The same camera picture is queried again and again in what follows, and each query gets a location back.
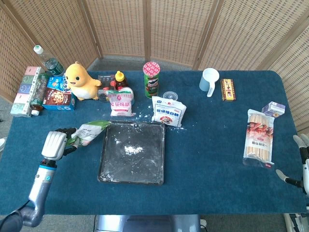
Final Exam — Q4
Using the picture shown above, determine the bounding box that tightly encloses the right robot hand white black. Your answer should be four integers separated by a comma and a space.
276, 134, 309, 195

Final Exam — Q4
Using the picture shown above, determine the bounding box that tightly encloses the bamboo skewers pack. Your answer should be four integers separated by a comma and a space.
242, 108, 276, 169

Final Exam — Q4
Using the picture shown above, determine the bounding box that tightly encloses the small purple white box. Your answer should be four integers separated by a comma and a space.
261, 101, 286, 117

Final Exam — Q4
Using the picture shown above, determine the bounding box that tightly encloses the green white powder bag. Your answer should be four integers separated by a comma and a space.
68, 120, 112, 147

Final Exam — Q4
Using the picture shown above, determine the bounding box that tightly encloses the yellow plush dinosaur toy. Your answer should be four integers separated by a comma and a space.
65, 61, 102, 102

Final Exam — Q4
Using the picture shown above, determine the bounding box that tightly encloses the clear water bottle green label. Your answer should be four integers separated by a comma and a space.
33, 45, 65, 76

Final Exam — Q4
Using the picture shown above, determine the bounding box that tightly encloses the green Pringles can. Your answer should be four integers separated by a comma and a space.
143, 61, 161, 99

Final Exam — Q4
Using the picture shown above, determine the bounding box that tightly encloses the white measuring cup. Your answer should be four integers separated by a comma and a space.
199, 68, 220, 98

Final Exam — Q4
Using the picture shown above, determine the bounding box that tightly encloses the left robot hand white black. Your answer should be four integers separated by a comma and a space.
41, 127, 78, 161

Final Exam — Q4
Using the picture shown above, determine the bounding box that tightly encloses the white pink MSG bag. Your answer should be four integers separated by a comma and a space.
105, 87, 135, 117

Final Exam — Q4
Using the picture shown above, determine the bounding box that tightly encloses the pastel tissue pack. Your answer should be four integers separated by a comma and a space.
10, 66, 45, 118

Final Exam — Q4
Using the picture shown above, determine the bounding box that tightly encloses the clear round plastic container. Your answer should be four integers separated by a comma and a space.
162, 90, 179, 101

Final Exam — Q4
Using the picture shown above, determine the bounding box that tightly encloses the black snack package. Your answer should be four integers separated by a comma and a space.
97, 74, 117, 102

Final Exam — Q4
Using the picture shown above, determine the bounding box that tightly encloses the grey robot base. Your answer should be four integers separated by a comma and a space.
95, 214, 201, 232

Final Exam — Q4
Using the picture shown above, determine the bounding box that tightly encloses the white castor sugar bag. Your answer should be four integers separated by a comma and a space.
151, 96, 187, 128

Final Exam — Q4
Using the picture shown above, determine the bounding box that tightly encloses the yellow red small box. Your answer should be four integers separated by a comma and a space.
220, 78, 237, 102

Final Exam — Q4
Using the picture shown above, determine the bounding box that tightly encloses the wicker folding screen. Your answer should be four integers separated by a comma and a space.
0, 0, 309, 131

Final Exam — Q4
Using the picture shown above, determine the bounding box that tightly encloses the green bottle white cap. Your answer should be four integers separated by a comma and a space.
30, 72, 50, 116

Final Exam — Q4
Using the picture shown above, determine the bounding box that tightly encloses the blue carpet table cover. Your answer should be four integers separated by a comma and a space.
0, 70, 309, 216

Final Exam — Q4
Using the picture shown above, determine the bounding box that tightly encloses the black baking tray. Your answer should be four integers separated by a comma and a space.
97, 120, 166, 186

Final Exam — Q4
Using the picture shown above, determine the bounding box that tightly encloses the honey bottle yellow cap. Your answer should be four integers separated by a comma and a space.
114, 71, 129, 90

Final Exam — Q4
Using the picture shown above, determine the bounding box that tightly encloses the blue cookie box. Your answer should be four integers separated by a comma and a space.
42, 76, 77, 112

